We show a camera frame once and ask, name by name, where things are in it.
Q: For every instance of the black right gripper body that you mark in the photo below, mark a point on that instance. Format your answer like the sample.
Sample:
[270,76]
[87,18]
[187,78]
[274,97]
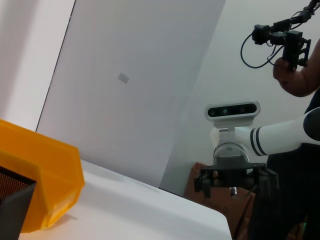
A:
[231,172]

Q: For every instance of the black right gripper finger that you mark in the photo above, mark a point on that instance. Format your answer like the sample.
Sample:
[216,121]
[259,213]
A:
[203,183]
[268,180]

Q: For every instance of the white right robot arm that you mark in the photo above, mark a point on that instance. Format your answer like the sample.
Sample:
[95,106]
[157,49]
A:
[280,135]

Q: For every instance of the person's forearm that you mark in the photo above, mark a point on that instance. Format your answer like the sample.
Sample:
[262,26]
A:
[310,75]

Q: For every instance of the black mesh pen holder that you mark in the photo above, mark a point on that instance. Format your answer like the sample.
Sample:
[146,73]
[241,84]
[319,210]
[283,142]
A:
[12,212]

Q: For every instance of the person's hand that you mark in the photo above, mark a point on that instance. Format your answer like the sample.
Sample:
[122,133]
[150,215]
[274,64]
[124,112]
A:
[283,72]

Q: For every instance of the person's dark clothed body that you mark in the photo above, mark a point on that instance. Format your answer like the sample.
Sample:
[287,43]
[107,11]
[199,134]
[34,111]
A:
[287,200]

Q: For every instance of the brown cardboard box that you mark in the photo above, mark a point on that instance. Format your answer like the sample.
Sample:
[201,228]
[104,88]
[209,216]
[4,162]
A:
[225,207]

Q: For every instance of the yellow plastic storage bin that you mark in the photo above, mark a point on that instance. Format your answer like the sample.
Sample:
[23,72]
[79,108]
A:
[50,162]

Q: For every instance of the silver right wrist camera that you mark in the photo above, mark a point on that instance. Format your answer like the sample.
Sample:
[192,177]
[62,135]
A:
[232,111]

